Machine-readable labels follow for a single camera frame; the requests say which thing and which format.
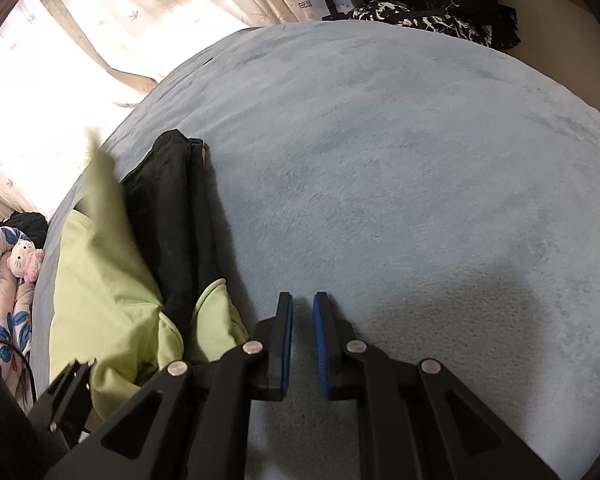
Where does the light green black jacket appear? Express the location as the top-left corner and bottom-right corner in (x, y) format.
(50, 130), (248, 430)

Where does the floral quilt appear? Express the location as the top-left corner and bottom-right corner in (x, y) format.
(0, 226), (34, 403)

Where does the pink white cat plush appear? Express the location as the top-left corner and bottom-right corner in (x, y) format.
(7, 240), (44, 284)

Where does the grey-blue bed blanket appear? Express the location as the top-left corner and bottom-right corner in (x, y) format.
(29, 19), (600, 480)

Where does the black knitted item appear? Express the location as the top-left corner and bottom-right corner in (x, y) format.
(0, 211), (48, 249)

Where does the white labelled box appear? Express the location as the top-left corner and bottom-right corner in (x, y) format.
(294, 0), (354, 21)

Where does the white floral curtain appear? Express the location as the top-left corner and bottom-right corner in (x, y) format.
(0, 0), (306, 215)

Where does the black cable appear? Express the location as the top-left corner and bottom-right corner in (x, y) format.
(0, 337), (40, 406)

